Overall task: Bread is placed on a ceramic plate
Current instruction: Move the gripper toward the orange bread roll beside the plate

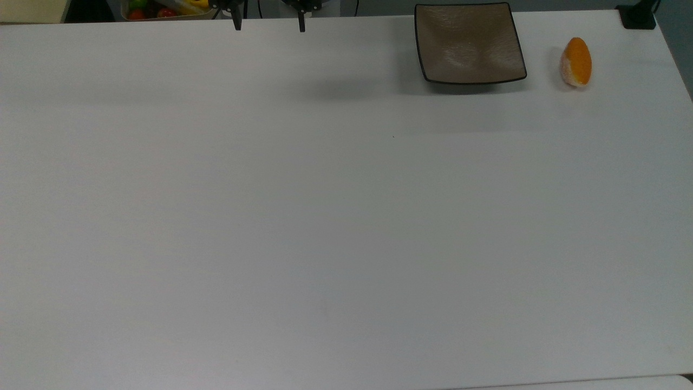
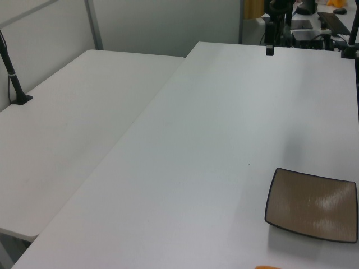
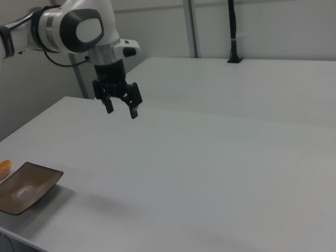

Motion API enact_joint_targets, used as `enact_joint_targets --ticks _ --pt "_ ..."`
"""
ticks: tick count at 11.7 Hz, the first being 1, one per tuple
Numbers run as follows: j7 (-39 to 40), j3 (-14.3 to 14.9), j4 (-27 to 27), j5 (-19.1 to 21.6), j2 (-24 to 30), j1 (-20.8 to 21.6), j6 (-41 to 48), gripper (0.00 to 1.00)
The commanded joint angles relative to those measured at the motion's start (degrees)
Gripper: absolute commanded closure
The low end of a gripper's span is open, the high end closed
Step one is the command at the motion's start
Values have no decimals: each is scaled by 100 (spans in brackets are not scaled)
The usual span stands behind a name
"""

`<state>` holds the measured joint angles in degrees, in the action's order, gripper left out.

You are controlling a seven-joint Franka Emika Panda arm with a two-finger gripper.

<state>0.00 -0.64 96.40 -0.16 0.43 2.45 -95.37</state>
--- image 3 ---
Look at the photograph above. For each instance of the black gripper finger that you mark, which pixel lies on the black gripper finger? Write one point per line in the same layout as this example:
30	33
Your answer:
134	98
107	101

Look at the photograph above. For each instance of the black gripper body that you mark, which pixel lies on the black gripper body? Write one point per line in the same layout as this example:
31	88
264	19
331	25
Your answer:
111	78

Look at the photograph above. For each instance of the orange sugared bread piece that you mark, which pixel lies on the orange sugared bread piece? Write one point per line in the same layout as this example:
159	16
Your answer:
4	167

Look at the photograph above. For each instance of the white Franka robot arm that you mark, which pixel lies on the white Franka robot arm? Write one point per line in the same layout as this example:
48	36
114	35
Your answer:
86	29

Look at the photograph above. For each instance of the brown square ceramic plate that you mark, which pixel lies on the brown square ceramic plate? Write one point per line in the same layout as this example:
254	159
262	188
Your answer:
26	187

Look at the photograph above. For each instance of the grey metal partition post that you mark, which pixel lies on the grey metal partition post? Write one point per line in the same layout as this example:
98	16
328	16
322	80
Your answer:
78	76
193	29

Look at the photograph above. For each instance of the black camera pole with base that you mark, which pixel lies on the black camera pole with base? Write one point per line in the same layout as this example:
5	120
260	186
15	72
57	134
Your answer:
233	31

